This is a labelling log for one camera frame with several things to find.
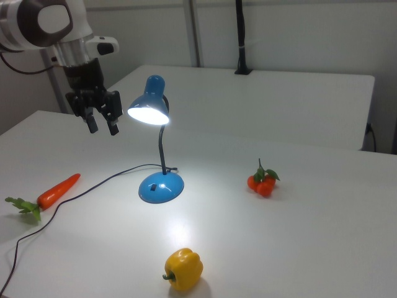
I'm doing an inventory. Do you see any orange carrot with green leaves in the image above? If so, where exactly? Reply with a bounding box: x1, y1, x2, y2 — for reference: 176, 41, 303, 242
4, 173, 82, 222

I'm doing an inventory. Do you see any black lamp power cable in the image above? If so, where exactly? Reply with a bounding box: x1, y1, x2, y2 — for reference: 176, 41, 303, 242
0, 164, 178, 296

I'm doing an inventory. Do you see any blue desk lamp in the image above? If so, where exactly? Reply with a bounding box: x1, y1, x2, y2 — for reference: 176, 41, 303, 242
127, 74, 185, 205

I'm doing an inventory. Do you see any tangerine cluster with leaves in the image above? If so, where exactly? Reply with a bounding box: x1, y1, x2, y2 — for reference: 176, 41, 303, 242
246, 158, 282, 198

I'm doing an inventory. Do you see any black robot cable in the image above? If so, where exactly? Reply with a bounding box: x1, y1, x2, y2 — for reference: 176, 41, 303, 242
0, 51, 60, 75

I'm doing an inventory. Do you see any black pole with clamp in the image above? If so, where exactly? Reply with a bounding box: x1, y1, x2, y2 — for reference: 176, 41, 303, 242
234, 0, 254, 76

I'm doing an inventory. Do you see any yellow bell pepper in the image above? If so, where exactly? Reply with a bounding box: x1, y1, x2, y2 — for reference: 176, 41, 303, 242
161, 247, 205, 292

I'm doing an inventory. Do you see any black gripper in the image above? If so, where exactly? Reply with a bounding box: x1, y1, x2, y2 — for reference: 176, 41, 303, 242
63, 58, 122, 137

